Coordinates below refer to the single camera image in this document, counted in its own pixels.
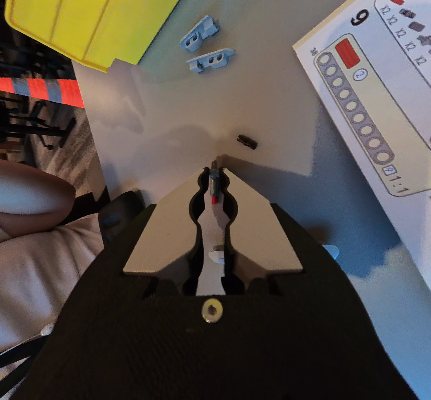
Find light blue building piece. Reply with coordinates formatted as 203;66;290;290
180;15;220;52
186;48;235;73

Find black office chair base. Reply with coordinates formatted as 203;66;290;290
0;99;77;153

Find building instruction booklet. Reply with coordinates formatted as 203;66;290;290
292;0;431;291

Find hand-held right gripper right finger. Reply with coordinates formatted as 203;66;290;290
223;168;304;295

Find person's bare leg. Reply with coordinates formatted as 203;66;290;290
0;160;77;237

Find yellow plastic bin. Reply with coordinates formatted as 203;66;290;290
5;0;200;73

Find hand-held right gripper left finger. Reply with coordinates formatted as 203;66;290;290
123;167;205;295

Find grey pin with red end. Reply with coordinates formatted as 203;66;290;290
209;160;221;205

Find grey desk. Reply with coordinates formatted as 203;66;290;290
72;0;431;400

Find orange grey striped strap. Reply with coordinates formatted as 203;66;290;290
0;77;85;108

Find person's beige shorts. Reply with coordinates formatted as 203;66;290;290
0;214;106;353

